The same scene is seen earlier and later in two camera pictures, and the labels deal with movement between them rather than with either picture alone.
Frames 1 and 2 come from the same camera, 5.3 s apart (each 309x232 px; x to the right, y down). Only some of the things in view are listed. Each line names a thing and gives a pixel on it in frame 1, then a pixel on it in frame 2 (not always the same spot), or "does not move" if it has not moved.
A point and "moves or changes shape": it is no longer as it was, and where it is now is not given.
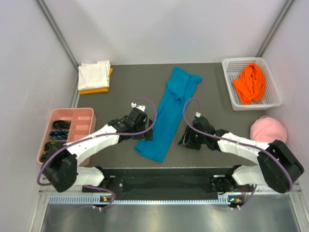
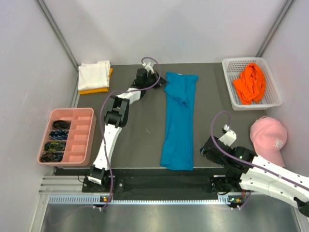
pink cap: (267, 129) does not move
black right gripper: (187, 139) -> (207, 154)
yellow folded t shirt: (101, 90) does not move
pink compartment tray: (64, 125) does not move
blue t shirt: (180, 83) moves or changes shape
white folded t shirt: (92, 75) does not move
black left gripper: (144, 136) -> (155, 76)
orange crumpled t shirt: (250, 86) does not move
